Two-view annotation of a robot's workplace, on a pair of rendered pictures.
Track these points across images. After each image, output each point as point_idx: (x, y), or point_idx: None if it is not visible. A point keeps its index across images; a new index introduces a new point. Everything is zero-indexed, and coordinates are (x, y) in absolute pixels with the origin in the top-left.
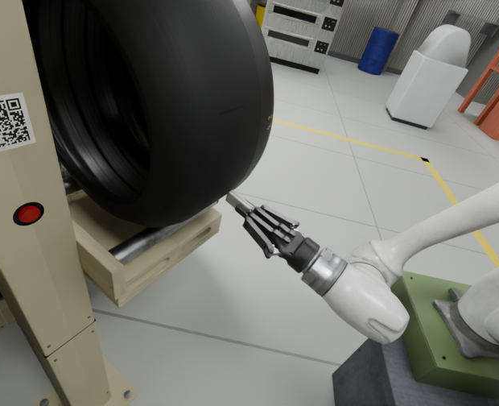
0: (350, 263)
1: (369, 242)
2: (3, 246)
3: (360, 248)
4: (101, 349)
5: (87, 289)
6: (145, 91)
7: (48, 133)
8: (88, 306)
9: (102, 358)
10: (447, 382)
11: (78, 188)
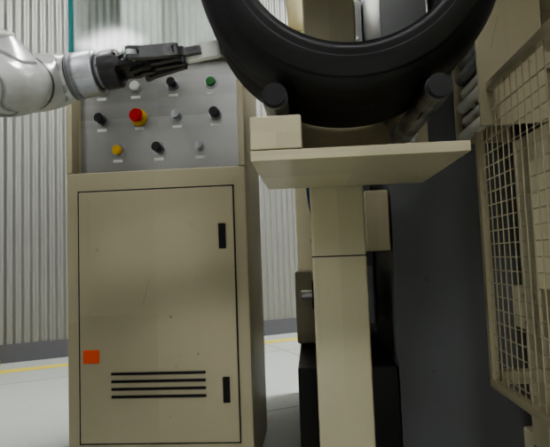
0: (44, 66)
1: (15, 36)
2: None
3: (26, 50)
4: (316, 331)
5: (310, 195)
6: None
7: (302, 27)
8: (310, 223)
9: (317, 359)
10: None
11: (400, 125)
